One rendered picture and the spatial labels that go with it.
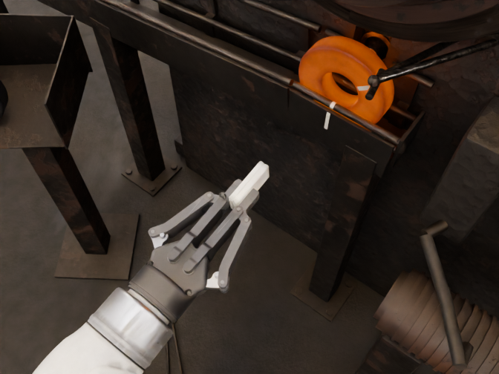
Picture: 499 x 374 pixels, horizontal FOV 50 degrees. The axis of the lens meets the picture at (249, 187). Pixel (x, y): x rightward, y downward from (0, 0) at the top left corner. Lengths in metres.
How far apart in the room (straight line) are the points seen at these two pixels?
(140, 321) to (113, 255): 0.91
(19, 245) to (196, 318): 0.55
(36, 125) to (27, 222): 0.67
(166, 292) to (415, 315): 0.44
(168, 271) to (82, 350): 0.14
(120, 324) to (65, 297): 0.90
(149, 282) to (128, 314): 0.04
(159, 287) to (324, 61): 0.41
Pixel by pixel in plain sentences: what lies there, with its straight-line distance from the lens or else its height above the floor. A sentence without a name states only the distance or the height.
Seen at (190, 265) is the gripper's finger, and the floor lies 0.75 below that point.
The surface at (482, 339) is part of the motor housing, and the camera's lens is 0.94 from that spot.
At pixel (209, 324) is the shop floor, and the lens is 1.43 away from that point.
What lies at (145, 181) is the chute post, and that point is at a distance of 1.63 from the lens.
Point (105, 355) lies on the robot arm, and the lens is 0.63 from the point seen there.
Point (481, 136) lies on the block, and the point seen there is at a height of 0.80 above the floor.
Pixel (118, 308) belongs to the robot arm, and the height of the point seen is 0.77.
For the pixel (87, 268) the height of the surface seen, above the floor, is 0.01.
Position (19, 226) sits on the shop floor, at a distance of 1.67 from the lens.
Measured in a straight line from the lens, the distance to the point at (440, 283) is 0.89.
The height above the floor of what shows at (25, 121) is 0.60.
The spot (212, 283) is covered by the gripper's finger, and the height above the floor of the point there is 0.74.
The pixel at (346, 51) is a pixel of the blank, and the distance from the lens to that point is 0.80.
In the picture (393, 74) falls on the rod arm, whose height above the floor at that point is 0.90.
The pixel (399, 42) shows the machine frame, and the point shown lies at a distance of 0.86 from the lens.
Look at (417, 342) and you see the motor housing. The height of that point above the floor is 0.50.
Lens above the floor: 1.36
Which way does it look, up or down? 58 degrees down
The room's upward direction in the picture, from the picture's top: straight up
